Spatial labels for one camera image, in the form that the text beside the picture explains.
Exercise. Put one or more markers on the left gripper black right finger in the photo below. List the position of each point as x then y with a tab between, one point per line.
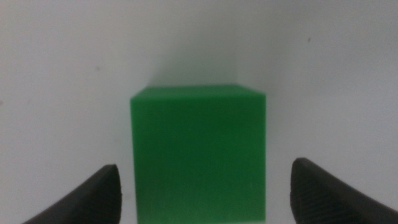
317	199

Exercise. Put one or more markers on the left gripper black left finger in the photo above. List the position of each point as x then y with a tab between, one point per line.
96	199

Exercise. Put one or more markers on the green cube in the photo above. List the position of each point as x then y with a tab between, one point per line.
199	155

